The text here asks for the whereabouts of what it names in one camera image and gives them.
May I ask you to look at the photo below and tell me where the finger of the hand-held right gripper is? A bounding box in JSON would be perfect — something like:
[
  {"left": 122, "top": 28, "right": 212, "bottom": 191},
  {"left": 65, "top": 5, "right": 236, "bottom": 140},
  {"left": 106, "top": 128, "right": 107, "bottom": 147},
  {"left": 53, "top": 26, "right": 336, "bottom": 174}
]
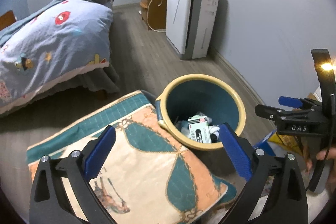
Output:
[
  {"left": 255, "top": 105, "right": 313, "bottom": 125},
  {"left": 278, "top": 96, "right": 323, "bottom": 110}
]

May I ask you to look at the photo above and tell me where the green white medicine box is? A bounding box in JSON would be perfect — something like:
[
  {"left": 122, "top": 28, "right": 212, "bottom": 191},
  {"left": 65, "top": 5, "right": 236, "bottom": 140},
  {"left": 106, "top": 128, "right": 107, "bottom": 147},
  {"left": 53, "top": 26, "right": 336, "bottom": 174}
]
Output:
[{"left": 188, "top": 115, "right": 213, "bottom": 143}]

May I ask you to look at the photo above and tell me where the wooden television cabinet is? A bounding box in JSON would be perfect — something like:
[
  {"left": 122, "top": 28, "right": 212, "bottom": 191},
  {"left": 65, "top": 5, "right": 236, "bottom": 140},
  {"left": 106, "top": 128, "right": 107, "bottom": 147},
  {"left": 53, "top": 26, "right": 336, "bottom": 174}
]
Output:
[{"left": 140, "top": 0, "right": 168, "bottom": 30}]

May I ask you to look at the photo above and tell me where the wooden bed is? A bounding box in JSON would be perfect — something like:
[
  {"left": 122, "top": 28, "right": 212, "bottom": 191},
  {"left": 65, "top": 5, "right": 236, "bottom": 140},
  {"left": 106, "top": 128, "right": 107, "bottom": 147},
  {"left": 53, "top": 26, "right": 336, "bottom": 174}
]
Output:
[{"left": 0, "top": 0, "right": 120, "bottom": 117}]

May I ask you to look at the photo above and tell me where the blue white carton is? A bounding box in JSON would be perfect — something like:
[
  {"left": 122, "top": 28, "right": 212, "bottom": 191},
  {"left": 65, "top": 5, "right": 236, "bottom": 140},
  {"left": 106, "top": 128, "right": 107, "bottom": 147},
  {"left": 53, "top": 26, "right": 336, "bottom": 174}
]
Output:
[{"left": 253, "top": 130, "right": 279, "bottom": 157}]

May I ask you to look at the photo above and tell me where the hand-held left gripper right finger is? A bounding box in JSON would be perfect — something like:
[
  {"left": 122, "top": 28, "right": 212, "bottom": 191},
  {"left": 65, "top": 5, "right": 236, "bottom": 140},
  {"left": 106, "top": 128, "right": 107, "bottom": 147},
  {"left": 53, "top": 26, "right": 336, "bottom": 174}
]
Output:
[{"left": 219, "top": 123, "right": 309, "bottom": 224}]

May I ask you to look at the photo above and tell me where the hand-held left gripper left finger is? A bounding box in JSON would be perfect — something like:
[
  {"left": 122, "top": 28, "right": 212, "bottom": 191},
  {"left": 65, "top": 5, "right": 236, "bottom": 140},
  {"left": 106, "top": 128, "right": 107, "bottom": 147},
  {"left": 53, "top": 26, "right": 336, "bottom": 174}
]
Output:
[{"left": 28, "top": 126, "right": 116, "bottom": 224}]

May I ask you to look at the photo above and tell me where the patterned teal and orange mat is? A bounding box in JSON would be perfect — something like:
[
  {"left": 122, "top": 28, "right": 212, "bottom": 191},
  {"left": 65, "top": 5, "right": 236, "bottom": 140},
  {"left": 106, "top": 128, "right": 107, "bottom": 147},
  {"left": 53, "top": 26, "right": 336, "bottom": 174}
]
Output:
[{"left": 26, "top": 90, "right": 237, "bottom": 224}]

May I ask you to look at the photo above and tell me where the yellow packet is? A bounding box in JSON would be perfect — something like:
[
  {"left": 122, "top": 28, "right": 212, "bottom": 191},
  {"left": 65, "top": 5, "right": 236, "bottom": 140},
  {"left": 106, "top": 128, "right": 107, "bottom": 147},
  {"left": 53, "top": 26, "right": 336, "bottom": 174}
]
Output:
[{"left": 268, "top": 132, "right": 305, "bottom": 156}]

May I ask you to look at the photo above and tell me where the white air purifier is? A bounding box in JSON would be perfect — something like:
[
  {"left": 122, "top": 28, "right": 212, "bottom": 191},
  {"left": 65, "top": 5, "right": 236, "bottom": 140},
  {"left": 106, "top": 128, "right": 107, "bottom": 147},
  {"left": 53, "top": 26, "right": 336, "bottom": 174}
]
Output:
[{"left": 165, "top": 0, "right": 220, "bottom": 60}]

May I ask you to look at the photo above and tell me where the teal bin with yellow rim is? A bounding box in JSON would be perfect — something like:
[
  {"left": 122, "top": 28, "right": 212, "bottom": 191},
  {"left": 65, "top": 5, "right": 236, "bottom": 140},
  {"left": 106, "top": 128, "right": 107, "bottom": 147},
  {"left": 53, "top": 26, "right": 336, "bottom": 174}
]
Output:
[{"left": 155, "top": 74, "right": 247, "bottom": 151}]

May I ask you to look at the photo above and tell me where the person's right hand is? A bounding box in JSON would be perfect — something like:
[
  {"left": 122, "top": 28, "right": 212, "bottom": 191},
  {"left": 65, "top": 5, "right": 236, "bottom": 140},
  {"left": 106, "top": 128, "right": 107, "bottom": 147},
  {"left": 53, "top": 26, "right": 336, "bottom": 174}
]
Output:
[{"left": 304, "top": 147, "right": 336, "bottom": 177}]

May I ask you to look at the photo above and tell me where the cardboard box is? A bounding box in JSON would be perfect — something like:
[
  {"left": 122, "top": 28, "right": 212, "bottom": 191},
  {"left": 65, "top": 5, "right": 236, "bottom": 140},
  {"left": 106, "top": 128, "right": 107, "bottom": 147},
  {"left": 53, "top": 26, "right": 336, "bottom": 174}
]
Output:
[{"left": 306, "top": 92, "right": 323, "bottom": 103}]

